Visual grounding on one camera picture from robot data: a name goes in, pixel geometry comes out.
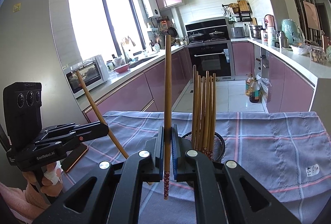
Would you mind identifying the pink sleeve forearm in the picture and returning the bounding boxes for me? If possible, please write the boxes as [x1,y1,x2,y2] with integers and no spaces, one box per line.
[1,183,49,223]

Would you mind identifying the blue plaid tablecloth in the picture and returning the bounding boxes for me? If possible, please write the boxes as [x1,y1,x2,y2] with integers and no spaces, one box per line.
[63,111,330,223]

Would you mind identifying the black mesh utensil holder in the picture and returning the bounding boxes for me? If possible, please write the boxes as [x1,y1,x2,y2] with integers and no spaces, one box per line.
[173,132,225,187]

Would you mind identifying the white water heater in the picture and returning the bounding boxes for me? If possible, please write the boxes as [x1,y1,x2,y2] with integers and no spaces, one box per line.
[142,0,160,18]

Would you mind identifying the bamboo chopstick red end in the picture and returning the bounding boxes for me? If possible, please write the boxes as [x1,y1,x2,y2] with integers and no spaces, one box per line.
[75,70,130,160]
[191,65,197,149]
[203,71,210,153]
[164,35,172,200]
[198,77,206,151]
[207,76,214,158]
[210,73,216,159]
[195,73,201,150]

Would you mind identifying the left hand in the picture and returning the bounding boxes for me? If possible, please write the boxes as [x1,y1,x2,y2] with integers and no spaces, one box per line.
[22,161,63,199]

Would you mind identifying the black camera box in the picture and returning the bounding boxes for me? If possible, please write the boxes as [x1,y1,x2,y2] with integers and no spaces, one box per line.
[3,82,42,151]

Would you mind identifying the white microwave oven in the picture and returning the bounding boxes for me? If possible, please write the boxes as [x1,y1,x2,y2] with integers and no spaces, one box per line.
[64,55,109,98]

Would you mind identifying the smartphone on table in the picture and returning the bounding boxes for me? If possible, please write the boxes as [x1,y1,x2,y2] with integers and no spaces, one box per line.
[61,143,88,173]

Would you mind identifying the black built-in oven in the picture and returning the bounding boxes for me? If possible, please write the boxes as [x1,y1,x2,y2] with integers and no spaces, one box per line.
[188,40,235,81]

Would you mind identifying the black range hood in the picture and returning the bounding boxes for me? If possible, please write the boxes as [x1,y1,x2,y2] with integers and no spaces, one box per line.
[185,17,229,42]

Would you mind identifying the pink bowl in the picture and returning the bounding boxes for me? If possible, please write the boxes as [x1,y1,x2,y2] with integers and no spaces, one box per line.
[114,64,129,73]

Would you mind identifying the cooking oil bottle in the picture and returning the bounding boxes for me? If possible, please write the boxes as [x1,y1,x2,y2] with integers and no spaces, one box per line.
[245,73,260,103]

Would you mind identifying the black wall shelf rack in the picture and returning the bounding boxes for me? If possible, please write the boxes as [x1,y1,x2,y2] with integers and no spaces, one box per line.
[222,0,252,24]

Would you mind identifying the steel stock pot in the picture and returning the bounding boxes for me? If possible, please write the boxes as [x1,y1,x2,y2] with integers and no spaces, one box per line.
[249,25,264,40]

